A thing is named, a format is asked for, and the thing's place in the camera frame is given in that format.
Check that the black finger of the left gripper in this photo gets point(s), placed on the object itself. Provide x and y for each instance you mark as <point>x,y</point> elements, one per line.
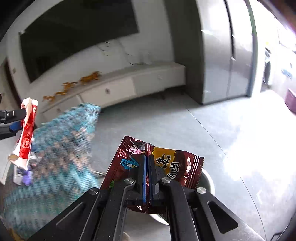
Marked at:
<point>12,116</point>

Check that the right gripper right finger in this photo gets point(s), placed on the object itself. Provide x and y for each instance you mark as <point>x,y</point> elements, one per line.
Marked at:
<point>193,214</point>

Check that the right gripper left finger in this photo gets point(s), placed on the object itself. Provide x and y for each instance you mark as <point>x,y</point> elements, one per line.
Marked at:
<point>99,214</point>

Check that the red white snack wrapper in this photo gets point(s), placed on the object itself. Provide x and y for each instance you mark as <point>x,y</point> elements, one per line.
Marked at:
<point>20,155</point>

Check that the dark red snack wrapper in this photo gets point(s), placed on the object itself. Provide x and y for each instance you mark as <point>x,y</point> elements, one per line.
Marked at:
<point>180,166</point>

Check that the purple paper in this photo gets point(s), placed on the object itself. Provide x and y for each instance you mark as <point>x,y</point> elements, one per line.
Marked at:
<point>27,177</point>

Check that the white round trash bin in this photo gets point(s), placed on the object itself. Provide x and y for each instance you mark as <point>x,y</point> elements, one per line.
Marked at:
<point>205,181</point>

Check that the teal zigzag table cloth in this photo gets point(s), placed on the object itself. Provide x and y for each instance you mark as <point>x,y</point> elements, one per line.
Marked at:
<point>61,173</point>

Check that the orange dragon figurine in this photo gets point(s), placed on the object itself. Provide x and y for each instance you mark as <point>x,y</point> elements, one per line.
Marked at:
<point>66,87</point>

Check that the orange tiger figurine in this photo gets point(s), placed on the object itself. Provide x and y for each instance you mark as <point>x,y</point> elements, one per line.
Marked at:
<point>93,76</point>

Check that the white tv cabinet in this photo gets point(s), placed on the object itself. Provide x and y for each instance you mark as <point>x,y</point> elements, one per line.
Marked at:
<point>120,86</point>

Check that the grey refrigerator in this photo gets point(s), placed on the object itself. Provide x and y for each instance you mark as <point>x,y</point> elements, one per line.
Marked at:
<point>214,41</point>

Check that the wall mounted black television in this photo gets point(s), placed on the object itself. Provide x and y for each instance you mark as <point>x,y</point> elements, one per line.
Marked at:
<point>72,26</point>

